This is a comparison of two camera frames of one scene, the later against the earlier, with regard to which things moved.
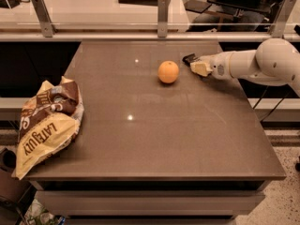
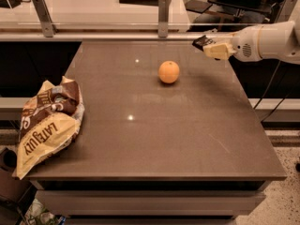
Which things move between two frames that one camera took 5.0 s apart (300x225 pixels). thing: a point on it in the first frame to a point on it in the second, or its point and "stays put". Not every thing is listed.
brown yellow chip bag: (49, 120) stays put
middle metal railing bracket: (162, 16) stays put
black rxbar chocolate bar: (187, 59) to (202, 41)
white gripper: (219, 67) to (246, 45)
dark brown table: (157, 141) stays put
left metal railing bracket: (43, 16) stays put
